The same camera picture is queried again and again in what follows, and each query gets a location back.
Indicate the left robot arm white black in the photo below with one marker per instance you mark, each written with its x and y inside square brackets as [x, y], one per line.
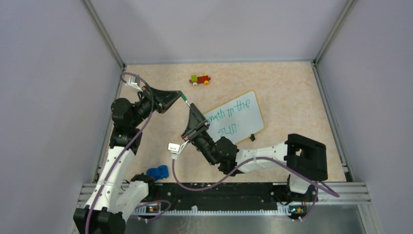
[108, 210]

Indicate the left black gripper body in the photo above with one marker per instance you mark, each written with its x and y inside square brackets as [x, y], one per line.
[157, 104]

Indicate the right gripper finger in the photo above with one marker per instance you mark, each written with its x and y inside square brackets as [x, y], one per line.
[192, 121]
[201, 118]

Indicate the yellow framed whiteboard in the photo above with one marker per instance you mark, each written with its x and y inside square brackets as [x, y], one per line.
[236, 119]

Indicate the white slotted cable duct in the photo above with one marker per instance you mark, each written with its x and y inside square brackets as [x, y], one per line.
[282, 210]

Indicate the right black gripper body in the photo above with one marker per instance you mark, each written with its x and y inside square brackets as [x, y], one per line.
[196, 133]

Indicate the blue toy car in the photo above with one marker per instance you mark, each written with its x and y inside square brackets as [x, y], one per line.
[158, 173]

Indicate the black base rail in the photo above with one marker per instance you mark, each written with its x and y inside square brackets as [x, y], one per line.
[255, 196]

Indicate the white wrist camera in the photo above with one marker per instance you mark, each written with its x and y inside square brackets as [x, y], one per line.
[133, 83]
[176, 149]

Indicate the green white marker pen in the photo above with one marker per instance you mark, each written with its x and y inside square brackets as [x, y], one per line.
[185, 100]

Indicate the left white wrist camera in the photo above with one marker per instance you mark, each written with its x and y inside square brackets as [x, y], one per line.
[133, 83]

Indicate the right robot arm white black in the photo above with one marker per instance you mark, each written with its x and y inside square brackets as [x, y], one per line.
[303, 157]

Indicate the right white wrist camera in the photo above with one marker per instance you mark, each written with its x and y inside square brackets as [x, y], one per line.
[176, 149]

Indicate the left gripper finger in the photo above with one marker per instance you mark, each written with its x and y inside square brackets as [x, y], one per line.
[164, 103]
[166, 95]

